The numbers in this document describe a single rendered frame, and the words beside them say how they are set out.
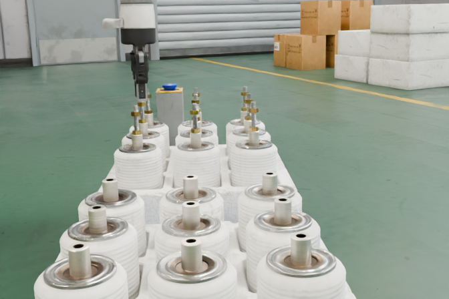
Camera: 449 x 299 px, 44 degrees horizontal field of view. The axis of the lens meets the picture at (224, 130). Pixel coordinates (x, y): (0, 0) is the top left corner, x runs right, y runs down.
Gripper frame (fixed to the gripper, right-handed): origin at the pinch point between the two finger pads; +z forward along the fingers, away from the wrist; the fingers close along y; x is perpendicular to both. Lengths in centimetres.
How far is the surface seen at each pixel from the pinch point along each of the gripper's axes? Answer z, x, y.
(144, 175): 14.2, 1.1, -16.7
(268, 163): 12.5, -23.0, -20.6
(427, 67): 17, -199, 200
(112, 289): 11, 8, -69
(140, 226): 13.6, 4.0, -45.2
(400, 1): -34, -401, 590
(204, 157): 10.7, -10.6, -18.8
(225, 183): 16.7, -14.9, -17.7
